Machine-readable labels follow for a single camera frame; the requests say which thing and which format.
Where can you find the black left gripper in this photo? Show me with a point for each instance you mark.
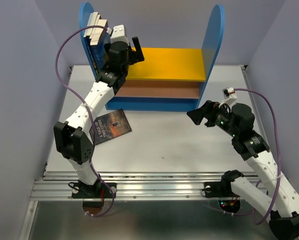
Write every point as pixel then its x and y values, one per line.
pixel 134 57

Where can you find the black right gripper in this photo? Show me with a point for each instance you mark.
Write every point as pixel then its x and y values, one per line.
pixel 210 109

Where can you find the Jane Eyre blue book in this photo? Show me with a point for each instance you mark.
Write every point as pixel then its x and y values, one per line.
pixel 103 40

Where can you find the Three Days To See book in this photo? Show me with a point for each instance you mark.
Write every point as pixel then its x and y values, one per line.
pixel 95 47

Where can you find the Nineteen Eighty-Four book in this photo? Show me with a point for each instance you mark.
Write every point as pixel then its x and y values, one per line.
pixel 94 22

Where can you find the A Tale Of Two Cities book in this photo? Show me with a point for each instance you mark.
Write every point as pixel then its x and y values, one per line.
pixel 110 126

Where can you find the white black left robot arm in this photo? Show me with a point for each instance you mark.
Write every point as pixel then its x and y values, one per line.
pixel 75 138

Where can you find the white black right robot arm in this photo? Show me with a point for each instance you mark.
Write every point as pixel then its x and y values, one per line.
pixel 282 200

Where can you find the blue yellow wooden bookshelf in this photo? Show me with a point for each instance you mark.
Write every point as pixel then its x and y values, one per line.
pixel 169 79

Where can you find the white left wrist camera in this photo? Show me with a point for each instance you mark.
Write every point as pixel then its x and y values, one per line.
pixel 117 34

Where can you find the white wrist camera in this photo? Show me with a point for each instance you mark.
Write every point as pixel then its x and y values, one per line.
pixel 117 34
pixel 229 95

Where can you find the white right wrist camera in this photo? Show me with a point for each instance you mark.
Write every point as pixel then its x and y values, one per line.
pixel 229 95

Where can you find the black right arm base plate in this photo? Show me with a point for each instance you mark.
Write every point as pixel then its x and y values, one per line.
pixel 217 189

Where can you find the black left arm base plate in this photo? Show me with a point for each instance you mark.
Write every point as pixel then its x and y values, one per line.
pixel 81 190

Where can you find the aluminium mounting rail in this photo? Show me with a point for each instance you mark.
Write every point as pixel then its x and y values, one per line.
pixel 130 186

